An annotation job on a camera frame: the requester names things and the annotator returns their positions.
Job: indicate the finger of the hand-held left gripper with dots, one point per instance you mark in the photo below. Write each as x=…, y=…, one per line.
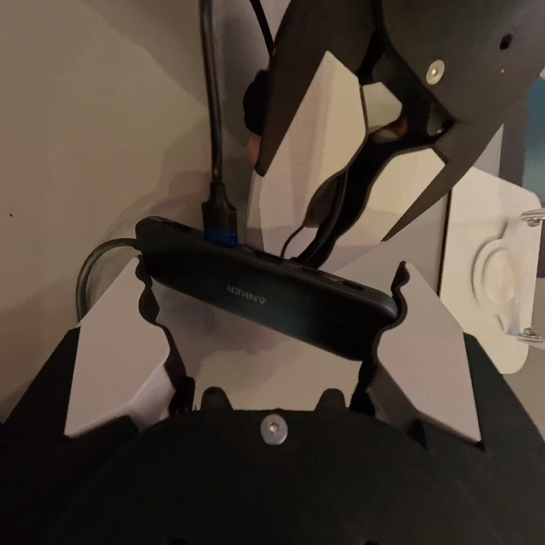
x=392, y=196
x=298, y=162

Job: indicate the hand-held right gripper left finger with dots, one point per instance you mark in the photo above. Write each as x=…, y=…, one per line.
x=111, y=366

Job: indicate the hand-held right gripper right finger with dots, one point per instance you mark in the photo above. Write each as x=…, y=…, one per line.
x=430, y=366

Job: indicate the slim black usb hub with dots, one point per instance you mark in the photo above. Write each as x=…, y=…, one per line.
x=272, y=289

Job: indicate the person's left hand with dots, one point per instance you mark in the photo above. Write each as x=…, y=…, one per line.
x=254, y=153

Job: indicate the white stand base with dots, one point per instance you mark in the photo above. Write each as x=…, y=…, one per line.
x=485, y=255

